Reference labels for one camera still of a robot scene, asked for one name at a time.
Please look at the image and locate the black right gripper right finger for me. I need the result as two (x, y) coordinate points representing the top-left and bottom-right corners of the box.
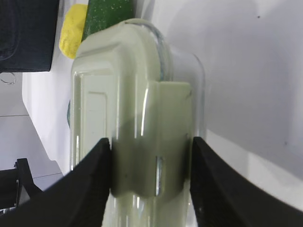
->
(193, 137), (303, 227)

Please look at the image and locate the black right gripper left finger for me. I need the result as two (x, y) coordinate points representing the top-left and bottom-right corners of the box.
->
(0, 138), (111, 227)

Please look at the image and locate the green lid glass food container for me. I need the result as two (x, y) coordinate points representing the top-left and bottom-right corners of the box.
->
(70, 18), (205, 227)

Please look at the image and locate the navy blue fabric lunch bag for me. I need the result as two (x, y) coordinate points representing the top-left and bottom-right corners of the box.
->
(0, 0), (60, 72)

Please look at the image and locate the green cucumber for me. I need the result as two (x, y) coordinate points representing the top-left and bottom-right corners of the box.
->
(82, 0), (134, 41)

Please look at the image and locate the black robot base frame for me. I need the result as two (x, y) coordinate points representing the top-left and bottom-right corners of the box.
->
(0, 158), (42, 210)

